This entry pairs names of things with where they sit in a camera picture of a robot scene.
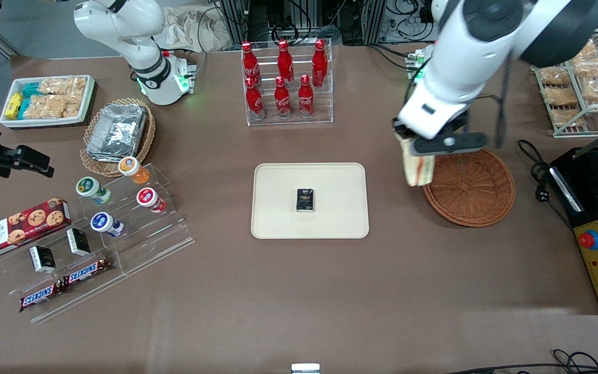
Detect red lid yogurt cup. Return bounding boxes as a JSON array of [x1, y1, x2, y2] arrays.
[[136, 187, 167, 214]]

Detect black equipment rack with cables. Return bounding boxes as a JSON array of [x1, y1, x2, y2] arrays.
[[215, 0, 436, 47]]

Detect black power cable with plug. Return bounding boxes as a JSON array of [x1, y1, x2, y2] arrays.
[[517, 139, 575, 230]]

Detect cream plastic serving tray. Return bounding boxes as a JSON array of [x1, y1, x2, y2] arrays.
[[251, 163, 370, 240]]

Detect black cable on floor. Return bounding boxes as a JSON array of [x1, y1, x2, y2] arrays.
[[443, 349, 598, 374]]

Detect Snickers chocolate bar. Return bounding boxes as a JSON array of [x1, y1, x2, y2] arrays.
[[18, 283, 67, 313], [62, 257, 112, 287]]

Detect clear acrylic step stand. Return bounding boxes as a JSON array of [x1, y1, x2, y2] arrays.
[[0, 163, 196, 324]]

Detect black appliance housing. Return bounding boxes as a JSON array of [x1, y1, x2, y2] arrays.
[[548, 147, 598, 316]]

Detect triangular sandwich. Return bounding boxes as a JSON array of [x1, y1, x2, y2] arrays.
[[395, 130, 436, 187]]

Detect red cola bottle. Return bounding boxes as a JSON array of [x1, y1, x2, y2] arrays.
[[297, 74, 315, 118], [274, 76, 293, 119], [245, 77, 266, 121], [241, 42, 261, 88], [311, 39, 329, 87], [277, 39, 295, 87]]

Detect white rectangular snack tray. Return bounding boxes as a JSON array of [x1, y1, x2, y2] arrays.
[[0, 74, 96, 129]]

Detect yellow snack packet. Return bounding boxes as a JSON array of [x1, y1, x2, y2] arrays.
[[5, 92, 24, 119]]

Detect blue lid yogurt cup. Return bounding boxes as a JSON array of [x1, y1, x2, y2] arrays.
[[90, 211, 125, 238]]

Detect white base connector box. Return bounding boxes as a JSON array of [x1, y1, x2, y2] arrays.
[[406, 49, 428, 80], [175, 56, 197, 95]]

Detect aluminium foil container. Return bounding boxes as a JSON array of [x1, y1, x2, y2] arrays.
[[86, 103, 148, 162]]

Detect brown wicker basket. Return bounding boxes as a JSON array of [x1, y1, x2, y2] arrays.
[[422, 147, 517, 228]]

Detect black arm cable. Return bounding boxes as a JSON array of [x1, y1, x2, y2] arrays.
[[493, 52, 512, 151]]

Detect red Walkers cookie box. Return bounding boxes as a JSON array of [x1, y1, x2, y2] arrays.
[[0, 197, 73, 262]]

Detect orange lid yogurt cup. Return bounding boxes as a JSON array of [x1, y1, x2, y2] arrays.
[[117, 156, 151, 185]]

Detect light woven wicker basket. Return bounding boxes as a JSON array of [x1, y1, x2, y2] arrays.
[[79, 97, 156, 178]]

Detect green lid yogurt cup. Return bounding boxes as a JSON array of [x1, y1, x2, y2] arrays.
[[75, 176, 112, 205]]

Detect clear bag of rice crackers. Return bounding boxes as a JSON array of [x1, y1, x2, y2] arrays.
[[39, 77, 71, 96], [25, 95, 82, 119], [66, 76, 88, 106]]

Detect beige cloth bag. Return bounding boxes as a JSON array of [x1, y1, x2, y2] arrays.
[[163, 5, 233, 53]]

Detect white wire snack rack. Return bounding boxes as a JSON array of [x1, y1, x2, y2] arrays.
[[532, 28, 598, 139]]

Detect clear acrylic bottle rack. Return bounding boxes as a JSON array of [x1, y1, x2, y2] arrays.
[[240, 38, 334, 127]]

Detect small black carton box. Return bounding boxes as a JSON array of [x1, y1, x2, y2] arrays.
[[66, 227, 91, 257], [296, 188, 316, 214], [29, 245, 57, 274]]

